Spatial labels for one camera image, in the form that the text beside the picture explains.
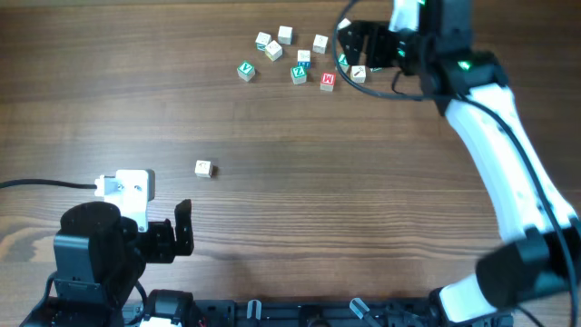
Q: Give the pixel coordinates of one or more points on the red letter M block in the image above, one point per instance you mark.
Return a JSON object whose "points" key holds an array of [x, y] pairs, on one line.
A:
{"points": [[327, 81]]}

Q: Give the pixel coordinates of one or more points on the plain white corner block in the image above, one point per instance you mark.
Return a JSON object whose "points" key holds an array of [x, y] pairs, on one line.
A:
{"points": [[344, 23]]}

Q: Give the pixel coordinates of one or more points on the white picture wooden block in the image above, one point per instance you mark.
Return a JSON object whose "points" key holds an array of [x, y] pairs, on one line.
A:
{"points": [[320, 43]]}

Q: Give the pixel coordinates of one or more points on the green letter V block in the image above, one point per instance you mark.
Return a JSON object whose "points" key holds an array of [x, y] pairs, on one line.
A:
{"points": [[246, 71]]}

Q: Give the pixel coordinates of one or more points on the green letter Z block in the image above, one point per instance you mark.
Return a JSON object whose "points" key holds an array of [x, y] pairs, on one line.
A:
{"points": [[298, 74]]}

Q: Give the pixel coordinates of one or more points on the white block blue side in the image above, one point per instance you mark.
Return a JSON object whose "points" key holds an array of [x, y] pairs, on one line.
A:
{"points": [[303, 58]]}

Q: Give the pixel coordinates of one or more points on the teal sided white block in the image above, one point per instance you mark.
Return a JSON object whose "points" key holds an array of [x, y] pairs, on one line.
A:
{"points": [[262, 40]]}

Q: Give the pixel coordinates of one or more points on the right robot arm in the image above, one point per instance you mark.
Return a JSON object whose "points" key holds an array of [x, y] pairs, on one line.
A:
{"points": [[540, 231]]}

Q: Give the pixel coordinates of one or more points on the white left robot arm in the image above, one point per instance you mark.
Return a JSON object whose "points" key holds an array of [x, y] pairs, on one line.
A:
{"points": [[100, 257]]}

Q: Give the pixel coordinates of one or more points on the blue sided letter block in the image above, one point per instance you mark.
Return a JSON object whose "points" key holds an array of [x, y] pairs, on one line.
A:
{"points": [[203, 168]]}

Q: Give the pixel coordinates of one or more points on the yellow sided wooden block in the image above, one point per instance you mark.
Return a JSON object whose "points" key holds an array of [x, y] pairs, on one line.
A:
{"points": [[273, 50]]}

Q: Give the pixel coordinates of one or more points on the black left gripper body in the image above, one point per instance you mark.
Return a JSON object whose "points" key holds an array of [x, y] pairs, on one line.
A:
{"points": [[156, 242]]}

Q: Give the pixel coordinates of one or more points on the hammer picture yellow block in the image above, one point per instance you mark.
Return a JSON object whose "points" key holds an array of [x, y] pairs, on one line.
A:
{"points": [[358, 74]]}

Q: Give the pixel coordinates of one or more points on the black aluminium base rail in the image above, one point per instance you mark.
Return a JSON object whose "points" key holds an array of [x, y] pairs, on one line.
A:
{"points": [[391, 313]]}

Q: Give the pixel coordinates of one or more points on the green letter J block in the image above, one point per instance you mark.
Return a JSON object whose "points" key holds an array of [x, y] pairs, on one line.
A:
{"points": [[343, 63]]}

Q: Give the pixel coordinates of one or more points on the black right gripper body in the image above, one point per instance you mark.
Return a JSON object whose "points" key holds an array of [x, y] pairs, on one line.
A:
{"points": [[388, 46]]}

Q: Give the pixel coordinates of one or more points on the plain white wooden block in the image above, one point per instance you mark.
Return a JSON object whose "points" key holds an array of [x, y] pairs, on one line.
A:
{"points": [[285, 35]]}

